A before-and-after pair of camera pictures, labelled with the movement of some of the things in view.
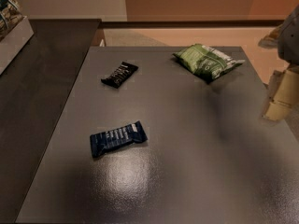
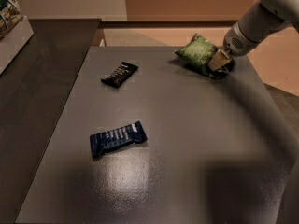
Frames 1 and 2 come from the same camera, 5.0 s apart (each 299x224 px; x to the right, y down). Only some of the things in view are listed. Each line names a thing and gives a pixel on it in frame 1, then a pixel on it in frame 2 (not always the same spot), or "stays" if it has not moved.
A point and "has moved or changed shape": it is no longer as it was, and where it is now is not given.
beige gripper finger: x=285 y=96 -> x=218 y=60
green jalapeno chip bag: x=206 y=63 has moved or changed shape
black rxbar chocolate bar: x=116 y=78 stays
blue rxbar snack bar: x=105 y=141 stays
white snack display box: x=14 y=41 stays
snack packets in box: x=10 y=11 stays
